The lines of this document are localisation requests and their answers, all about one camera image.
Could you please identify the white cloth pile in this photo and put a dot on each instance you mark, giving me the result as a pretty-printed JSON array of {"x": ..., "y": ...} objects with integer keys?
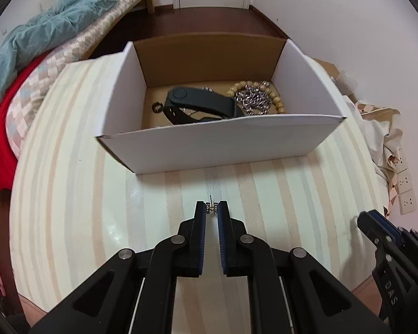
[{"x": 376, "y": 135}]

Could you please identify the striped cloth covered table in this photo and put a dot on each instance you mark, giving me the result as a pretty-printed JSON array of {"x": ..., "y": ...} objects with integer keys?
[{"x": 73, "y": 198}]

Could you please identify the white wall socket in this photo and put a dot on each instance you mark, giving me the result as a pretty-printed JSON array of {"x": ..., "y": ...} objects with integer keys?
[
  {"x": 404, "y": 181},
  {"x": 407, "y": 201},
  {"x": 399, "y": 162}
]

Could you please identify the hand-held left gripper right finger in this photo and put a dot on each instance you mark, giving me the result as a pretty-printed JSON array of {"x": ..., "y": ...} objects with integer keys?
[{"x": 223, "y": 236}]

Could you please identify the black smart band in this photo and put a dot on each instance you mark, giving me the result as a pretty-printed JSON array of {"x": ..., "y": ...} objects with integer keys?
[{"x": 195, "y": 101}]

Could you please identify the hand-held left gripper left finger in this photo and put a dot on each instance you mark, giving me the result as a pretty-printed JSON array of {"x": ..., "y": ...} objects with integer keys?
[{"x": 202, "y": 236}]

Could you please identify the brown cardboard box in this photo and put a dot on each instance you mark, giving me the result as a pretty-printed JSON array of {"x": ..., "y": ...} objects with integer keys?
[{"x": 331, "y": 68}]

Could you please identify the small silver earring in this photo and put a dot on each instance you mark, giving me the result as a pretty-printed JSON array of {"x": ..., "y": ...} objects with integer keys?
[{"x": 212, "y": 208}]

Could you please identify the white cardboard box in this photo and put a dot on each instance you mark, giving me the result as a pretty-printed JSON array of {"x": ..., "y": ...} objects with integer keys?
[{"x": 212, "y": 142}]

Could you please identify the checkered quilt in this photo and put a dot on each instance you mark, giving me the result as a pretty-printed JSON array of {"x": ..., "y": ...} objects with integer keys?
[{"x": 55, "y": 66}]

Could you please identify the blue blanket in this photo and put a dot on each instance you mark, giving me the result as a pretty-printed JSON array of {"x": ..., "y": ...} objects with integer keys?
[{"x": 31, "y": 38}]

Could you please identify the diamond patterned bag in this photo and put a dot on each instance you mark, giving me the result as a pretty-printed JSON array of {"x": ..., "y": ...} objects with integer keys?
[{"x": 372, "y": 106}]

